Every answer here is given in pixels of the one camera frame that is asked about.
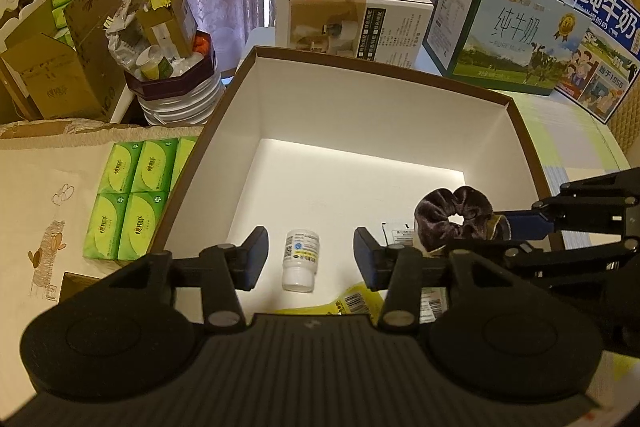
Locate green milk gift box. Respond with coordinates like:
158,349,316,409
424,0,592,98

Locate dark octagonal tin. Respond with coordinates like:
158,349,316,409
124,32,217,102

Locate white printed carton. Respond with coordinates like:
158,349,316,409
275,0,435,70

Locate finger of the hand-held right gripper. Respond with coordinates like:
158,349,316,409
495,172,640,240
442,236,640,282

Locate blue milk gift box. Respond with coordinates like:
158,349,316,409
554,0,640,125

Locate cream printed cloth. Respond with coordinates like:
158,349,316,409
0,121,202,333

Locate yellow snack packet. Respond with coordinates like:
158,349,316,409
275,283,388,317

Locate white round container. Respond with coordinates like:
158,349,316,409
139,71,228,128

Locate crumpled plastic bag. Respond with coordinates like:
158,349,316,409
106,0,168,75

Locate brown cardboard box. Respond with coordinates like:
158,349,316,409
150,46,553,323

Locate yellow green small box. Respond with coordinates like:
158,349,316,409
136,0,197,58

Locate white carved wooden chair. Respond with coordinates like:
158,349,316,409
0,0,53,52

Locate dark velvet scrunchie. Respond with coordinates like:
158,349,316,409
414,186,511,254

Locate brown cardboard tray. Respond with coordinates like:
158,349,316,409
59,271,129,306

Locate green tissue pack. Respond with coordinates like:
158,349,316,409
117,191,171,263
170,136,201,192
106,143,146,195
81,192,132,260
132,139,179,194

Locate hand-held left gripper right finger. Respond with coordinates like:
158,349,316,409
353,228,506,329

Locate tan cardboard box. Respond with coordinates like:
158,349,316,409
0,0,127,124

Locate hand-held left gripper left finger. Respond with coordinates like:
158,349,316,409
115,227,271,328

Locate small white pill bottle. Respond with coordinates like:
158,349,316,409
281,229,321,293

